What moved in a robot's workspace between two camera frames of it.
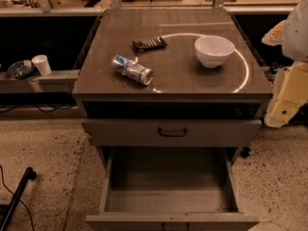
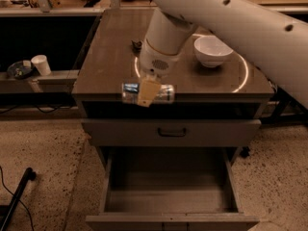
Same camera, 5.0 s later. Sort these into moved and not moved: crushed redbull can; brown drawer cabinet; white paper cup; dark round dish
Moved: crushed redbull can
Not moved: dark round dish; brown drawer cabinet; white paper cup
